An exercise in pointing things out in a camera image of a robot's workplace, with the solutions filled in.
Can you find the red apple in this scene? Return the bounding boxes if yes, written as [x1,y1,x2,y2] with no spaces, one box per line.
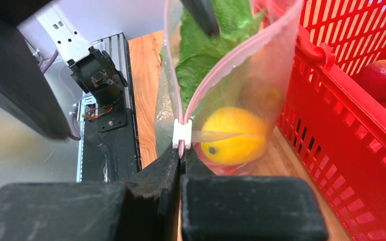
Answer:
[356,59,386,101]
[194,144,257,176]

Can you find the clear zip top bag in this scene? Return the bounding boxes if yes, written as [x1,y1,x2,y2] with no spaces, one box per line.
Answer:
[154,1,303,164]

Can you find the green white napa cabbage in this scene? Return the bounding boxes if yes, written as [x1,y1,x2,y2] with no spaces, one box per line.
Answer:
[175,0,265,108]

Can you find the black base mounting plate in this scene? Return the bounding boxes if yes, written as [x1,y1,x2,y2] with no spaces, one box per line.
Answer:
[79,33,144,184]

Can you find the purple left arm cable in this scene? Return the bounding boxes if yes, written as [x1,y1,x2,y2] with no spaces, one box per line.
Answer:
[23,38,90,142]

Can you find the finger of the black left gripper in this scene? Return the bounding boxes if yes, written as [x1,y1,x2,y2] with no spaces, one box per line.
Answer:
[180,0,220,37]

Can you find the red plastic shopping basket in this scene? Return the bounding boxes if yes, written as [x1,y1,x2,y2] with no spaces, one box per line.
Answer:
[277,1,386,240]

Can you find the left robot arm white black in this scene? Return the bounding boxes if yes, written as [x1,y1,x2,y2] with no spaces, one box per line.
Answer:
[0,1,128,141]

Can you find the yellow lemon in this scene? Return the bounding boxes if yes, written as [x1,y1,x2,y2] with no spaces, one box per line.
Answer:
[199,106,269,165]

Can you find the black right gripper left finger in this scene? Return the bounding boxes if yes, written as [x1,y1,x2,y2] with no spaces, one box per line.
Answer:
[0,146,180,240]

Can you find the brown yellow fruit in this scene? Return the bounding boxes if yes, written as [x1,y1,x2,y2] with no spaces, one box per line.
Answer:
[238,85,283,115]

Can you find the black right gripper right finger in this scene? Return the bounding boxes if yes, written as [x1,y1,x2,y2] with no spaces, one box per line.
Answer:
[180,150,329,240]

